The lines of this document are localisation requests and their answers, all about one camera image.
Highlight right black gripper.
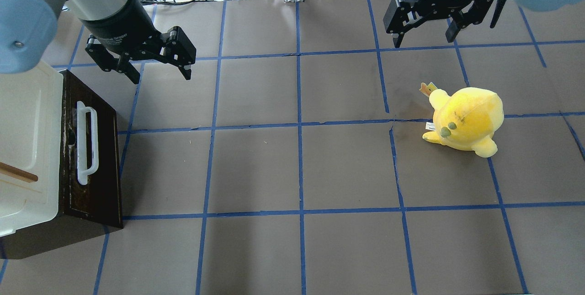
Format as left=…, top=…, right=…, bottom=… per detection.
left=383, top=0, right=494, bottom=48

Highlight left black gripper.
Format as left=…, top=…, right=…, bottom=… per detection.
left=81, top=0, right=197, bottom=84

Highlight dark brown drawer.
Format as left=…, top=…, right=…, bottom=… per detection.
left=1, top=70, right=123, bottom=259

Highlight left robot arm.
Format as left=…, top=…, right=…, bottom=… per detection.
left=0, top=0, right=197, bottom=84

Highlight white drawer cabinet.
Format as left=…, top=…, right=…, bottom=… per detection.
left=0, top=61, right=64, bottom=237

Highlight yellow plush dinosaur toy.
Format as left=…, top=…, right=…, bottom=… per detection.
left=420, top=82, right=504, bottom=158

